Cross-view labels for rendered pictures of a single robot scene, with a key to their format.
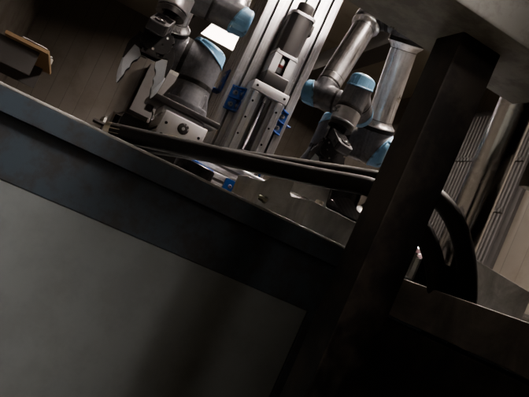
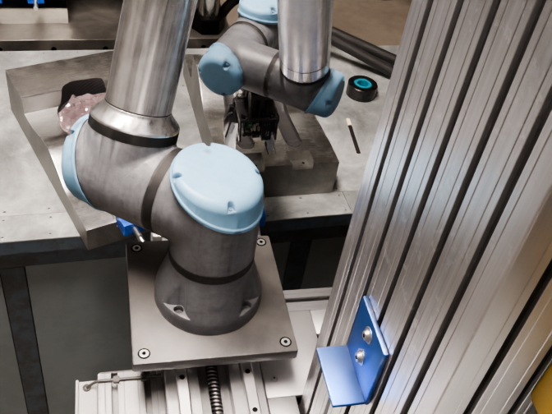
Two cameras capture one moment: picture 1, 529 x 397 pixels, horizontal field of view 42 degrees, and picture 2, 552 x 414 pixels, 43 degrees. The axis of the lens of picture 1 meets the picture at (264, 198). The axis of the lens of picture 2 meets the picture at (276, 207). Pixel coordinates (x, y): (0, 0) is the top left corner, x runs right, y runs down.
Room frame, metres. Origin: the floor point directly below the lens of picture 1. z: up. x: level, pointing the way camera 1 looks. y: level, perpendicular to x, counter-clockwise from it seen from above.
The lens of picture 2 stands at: (2.96, -0.06, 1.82)
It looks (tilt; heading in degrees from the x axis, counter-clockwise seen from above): 42 degrees down; 179
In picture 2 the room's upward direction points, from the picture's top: 10 degrees clockwise
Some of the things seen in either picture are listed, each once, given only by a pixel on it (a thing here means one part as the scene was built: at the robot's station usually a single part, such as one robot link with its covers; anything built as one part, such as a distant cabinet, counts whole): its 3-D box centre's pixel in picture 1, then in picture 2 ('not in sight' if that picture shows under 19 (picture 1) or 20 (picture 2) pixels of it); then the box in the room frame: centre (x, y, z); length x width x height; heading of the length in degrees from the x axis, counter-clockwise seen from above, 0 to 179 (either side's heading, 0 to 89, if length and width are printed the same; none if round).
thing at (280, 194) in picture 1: (316, 212); (254, 105); (1.56, -0.12, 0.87); 0.50 x 0.26 x 0.14; 20
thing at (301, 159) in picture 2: not in sight; (299, 163); (1.76, 0.00, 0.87); 0.05 x 0.05 x 0.04; 20
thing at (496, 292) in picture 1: (414, 269); (103, 139); (1.76, -0.43, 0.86); 0.50 x 0.26 x 0.11; 37
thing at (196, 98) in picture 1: (188, 96); not in sight; (2.16, 0.35, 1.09); 0.15 x 0.15 x 0.10
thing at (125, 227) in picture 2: not in sight; (132, 225); (2.01, -0.30, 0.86); 0.13 x 0.05 x 0.05; 37
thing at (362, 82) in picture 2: (192, 172); (361, 89); (1.33, 0.15, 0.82); 0.08 x 0.08 x 0.04
